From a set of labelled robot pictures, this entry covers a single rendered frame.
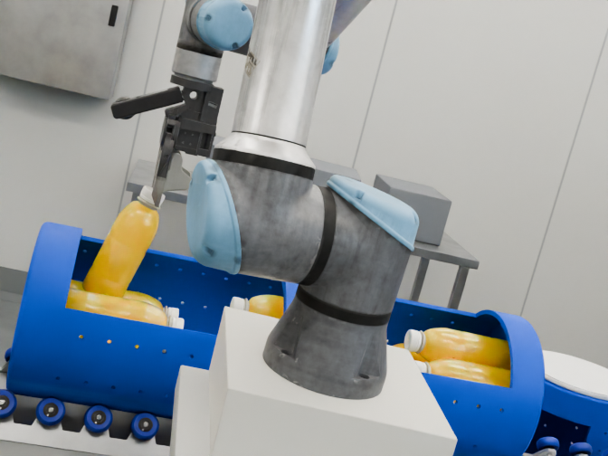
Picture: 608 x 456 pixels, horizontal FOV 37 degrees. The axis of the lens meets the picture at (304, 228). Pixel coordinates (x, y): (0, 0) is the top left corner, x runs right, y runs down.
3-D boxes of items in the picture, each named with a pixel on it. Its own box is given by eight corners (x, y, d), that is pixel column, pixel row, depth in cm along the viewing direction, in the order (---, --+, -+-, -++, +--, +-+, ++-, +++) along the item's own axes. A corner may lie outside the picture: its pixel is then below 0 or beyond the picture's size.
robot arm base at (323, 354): (381, 413, 103) (407, 332, 101) (253, 373, 104) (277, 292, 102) (383, 366, 118) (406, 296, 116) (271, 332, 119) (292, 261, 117)
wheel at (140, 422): (165, 418, 148) (163, 421, 150) (140, 405, 148) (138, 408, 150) (151, 443, 146) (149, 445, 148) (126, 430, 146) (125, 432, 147)
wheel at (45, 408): (71, 403, 145) (70, 406, 146) (45, 390, 144) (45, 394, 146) (55, 429, 142) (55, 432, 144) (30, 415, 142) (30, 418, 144)
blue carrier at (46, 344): (525, 493, 156) (561, 330, 155) (-4, 413, 137) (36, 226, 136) (461, 443, 184) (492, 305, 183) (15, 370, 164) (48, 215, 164)
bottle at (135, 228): (124, 310, 153) (176, 213, 150) (88, 299, 148) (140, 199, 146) (109, 291, 158) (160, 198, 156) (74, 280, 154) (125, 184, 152)
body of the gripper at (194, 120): (208, 162, 147) (225, 89, 145) (156, 150, 146) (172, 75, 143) (204, 155, 155) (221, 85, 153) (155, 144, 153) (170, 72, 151)
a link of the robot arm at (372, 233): (410, 322, 106) (446, 212, 103) (303, 303, 101) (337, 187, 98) (372, 285, 117) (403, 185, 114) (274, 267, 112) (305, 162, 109)
